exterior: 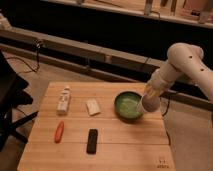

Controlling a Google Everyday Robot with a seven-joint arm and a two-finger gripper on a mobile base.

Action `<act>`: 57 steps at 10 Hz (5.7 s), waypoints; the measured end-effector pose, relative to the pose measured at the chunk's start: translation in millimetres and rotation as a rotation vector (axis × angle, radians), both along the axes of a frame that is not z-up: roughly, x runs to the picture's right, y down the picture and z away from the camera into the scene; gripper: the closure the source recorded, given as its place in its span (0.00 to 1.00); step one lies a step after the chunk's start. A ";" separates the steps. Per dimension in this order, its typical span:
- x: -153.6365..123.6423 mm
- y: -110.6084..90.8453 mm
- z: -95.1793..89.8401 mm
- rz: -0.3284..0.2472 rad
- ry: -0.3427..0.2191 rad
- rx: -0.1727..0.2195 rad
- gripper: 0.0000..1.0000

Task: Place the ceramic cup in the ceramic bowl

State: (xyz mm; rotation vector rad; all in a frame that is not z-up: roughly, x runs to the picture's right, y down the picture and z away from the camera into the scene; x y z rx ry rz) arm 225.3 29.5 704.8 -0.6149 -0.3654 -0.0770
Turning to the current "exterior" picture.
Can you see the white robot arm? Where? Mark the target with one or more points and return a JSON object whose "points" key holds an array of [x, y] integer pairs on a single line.
{"points": [[183, 59]]}

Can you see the white tube bottle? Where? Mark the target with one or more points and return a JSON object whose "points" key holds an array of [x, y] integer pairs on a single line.
{"points": [[63, 103]]}

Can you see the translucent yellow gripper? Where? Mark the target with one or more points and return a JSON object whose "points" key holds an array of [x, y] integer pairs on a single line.
{"points": [[151, 91]]}

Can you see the black rectangular remote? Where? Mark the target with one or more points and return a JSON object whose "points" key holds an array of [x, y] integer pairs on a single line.
{"points": [[92, 141]]}

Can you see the green ceramic bowl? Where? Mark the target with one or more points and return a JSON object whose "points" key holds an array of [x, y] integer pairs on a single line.
{"points": [[125, 105]]}

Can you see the white rectangular block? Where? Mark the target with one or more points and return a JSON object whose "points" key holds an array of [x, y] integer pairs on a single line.
{"points": [[92, 107]]}

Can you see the orange carrot toy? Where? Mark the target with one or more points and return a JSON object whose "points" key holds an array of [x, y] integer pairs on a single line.
{"points": [[59, 132]]}

